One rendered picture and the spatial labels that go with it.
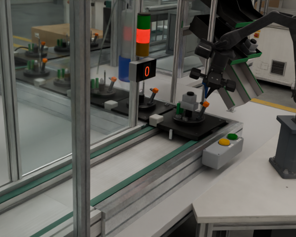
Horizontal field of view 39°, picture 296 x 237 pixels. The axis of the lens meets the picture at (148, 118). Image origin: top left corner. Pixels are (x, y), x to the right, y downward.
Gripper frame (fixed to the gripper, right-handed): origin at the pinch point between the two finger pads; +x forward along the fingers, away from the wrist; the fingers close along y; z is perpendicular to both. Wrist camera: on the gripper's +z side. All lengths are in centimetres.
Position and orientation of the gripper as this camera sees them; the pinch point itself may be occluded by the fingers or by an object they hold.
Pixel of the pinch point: (208, 90)
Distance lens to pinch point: 168.8
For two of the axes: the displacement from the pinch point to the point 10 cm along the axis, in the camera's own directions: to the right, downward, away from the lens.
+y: 9.4, 3.3, -0.5
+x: -2.6, 8.3, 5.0
